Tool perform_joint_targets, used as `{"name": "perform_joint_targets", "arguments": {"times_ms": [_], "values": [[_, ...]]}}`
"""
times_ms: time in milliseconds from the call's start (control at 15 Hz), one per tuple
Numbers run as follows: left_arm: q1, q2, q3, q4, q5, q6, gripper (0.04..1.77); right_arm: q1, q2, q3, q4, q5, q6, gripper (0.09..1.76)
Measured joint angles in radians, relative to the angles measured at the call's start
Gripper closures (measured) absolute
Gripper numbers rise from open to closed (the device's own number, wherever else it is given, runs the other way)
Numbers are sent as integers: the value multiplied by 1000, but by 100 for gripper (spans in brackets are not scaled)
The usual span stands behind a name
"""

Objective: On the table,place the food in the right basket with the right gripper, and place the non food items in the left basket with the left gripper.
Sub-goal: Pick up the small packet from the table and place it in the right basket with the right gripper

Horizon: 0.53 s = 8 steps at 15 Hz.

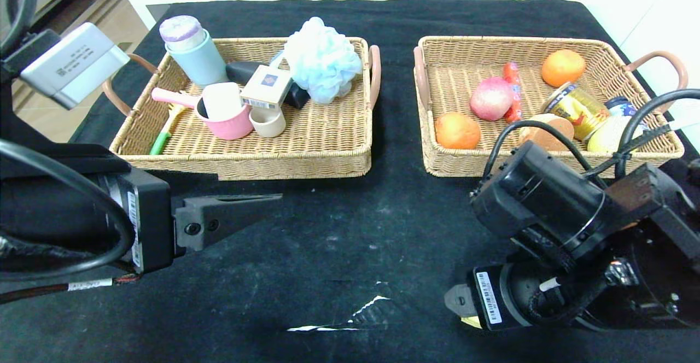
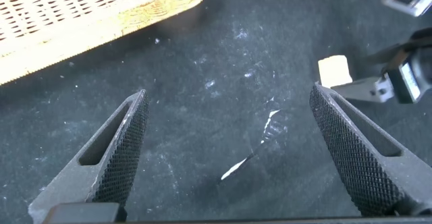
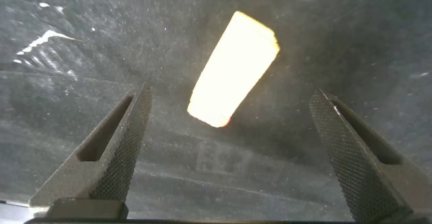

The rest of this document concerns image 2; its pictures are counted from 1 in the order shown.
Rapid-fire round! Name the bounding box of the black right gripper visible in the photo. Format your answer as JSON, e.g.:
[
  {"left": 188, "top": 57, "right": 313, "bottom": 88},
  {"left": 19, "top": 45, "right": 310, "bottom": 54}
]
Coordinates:
[{"left": 329, "top": 27, "right": 432, "bottom": 105}]

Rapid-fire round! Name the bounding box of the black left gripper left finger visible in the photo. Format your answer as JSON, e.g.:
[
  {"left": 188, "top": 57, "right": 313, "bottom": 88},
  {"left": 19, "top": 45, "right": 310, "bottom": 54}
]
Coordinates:
[{"left": 28, "top": 88, "right": 151, "bottom": 224}]

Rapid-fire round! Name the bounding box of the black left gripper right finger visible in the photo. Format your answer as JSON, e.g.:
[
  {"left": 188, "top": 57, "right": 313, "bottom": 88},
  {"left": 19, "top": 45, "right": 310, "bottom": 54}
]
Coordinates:
[{"left": 308, "top": 81, "right": 432, "bottom": 217}]

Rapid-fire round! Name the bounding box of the small yellow block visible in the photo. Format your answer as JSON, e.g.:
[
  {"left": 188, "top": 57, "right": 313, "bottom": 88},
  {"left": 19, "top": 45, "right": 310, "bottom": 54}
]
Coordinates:
[{"left": 317, "top": 55, "right": 354, "bottom": 88}]

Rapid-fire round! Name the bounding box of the wicker basket with toiletries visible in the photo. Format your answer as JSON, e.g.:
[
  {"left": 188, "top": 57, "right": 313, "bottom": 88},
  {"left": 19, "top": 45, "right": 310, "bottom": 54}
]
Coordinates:
[{"left": 0, "top": 0, "right": 211, "bottom": 86}]

